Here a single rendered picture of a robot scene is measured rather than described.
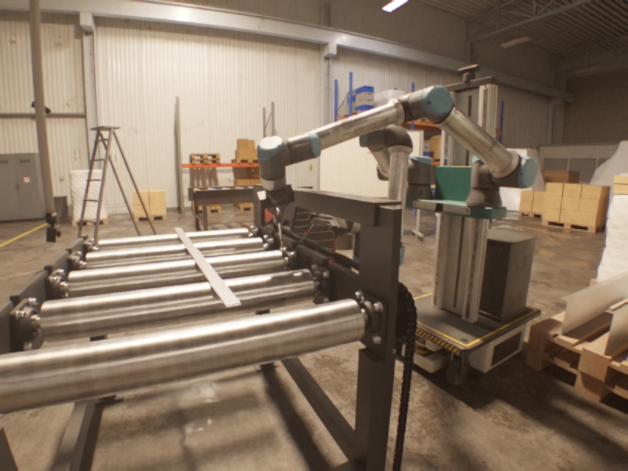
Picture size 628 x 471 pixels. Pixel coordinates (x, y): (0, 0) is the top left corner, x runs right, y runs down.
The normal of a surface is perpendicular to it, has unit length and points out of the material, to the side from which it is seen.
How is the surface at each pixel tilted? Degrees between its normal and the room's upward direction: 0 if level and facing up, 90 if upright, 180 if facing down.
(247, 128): 90
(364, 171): 90
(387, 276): 90
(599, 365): 90
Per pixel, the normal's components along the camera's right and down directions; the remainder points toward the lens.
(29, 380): 0.38, -0.25
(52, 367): 0.28, -0.61
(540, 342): -0.90, 0.08
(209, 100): 0.42, 0.18
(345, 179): 0.00, 0.20
